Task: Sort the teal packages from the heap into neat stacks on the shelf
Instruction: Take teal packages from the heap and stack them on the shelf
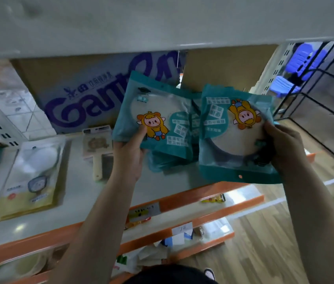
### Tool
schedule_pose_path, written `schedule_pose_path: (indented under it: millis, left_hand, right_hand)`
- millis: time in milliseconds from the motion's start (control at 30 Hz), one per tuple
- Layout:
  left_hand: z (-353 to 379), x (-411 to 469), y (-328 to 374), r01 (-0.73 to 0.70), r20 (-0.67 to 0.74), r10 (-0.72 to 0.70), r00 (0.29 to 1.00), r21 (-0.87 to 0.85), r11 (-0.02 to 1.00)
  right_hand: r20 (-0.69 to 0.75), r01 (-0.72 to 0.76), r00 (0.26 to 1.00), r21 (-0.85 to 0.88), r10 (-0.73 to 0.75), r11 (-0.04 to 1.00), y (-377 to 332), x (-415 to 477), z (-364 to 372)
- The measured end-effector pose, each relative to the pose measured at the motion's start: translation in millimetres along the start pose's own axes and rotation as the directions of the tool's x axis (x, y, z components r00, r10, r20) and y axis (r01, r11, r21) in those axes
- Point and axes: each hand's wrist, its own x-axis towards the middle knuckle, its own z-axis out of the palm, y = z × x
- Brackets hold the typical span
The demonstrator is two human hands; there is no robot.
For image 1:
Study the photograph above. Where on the person's white black shoe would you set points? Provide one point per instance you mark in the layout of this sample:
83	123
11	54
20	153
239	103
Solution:
209	274

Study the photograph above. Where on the pile of white paper cards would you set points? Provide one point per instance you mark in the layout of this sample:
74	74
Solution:
152	254

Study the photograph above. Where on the beige hand mirror brown print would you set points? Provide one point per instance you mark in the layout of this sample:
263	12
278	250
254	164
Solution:
97	141

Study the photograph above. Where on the blue plastic stool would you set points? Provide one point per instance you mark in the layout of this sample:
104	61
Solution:
300	65

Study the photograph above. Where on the white paper price tag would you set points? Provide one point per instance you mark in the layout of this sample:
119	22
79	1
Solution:
182	229

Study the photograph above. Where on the pile of colourful cards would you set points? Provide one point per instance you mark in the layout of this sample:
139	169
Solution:
121	260

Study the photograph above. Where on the cardboard sheet blue lettering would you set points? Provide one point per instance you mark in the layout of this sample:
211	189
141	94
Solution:
81	85

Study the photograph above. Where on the yellow snack sachet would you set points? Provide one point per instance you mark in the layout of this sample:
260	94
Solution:
212	198
137	224

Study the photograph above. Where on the cream packaged hand mirror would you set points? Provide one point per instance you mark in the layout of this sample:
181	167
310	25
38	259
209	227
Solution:
31	180

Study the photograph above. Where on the person's right forearm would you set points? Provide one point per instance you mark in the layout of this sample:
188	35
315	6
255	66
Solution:
323	227

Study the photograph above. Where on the black metal rack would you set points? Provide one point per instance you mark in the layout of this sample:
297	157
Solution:
326	109

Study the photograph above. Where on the person's left forearm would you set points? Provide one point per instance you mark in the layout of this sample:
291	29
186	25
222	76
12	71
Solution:
96	239

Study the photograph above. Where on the person's left hand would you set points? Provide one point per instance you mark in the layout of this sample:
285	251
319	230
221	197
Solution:
128	162

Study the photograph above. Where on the teal packet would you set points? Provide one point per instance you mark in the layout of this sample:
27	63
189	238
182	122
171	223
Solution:
232	150
161	100

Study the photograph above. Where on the yellow white price label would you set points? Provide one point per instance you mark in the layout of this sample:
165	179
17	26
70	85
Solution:
143	212

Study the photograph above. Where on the person's black shirt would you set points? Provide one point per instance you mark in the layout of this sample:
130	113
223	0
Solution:
170	276

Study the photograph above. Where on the plain brown cardboard sheet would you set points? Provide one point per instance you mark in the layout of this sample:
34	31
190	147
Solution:
229	65

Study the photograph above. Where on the beige paper cup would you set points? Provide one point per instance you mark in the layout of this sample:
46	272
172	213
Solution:
32	264

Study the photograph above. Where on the person's right hand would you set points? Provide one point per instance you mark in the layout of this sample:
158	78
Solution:
288	150

